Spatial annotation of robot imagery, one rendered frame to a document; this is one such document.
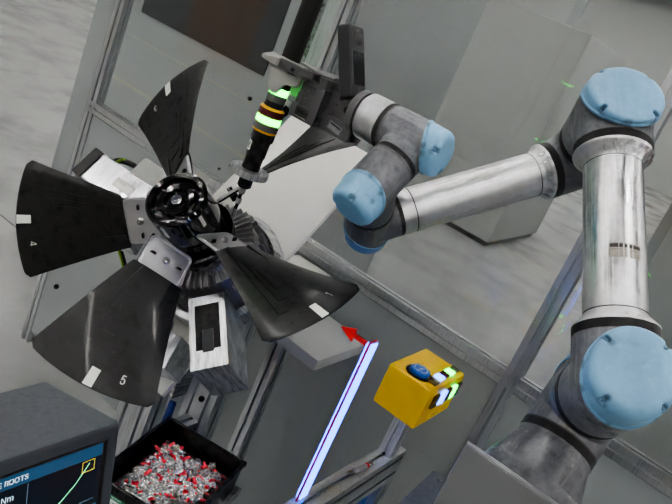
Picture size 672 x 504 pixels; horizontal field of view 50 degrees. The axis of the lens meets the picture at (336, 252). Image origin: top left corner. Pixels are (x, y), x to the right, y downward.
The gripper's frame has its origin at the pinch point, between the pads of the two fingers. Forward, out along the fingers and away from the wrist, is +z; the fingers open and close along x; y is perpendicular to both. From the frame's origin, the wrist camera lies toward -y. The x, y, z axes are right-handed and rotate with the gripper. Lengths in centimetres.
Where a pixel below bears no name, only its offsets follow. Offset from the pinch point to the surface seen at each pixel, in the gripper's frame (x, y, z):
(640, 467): 71, 55, -80
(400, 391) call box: 21, 49, -38
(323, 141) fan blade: 13.1, 12.1, -6.4
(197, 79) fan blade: 10.2, 13.0, 25.1
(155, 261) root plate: -7.8, 41.7, 4.0
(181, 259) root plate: -3.1, 40.8, 2.5
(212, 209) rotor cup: -0.8, 30.0, 1.4
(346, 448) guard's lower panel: 70, 99, -16
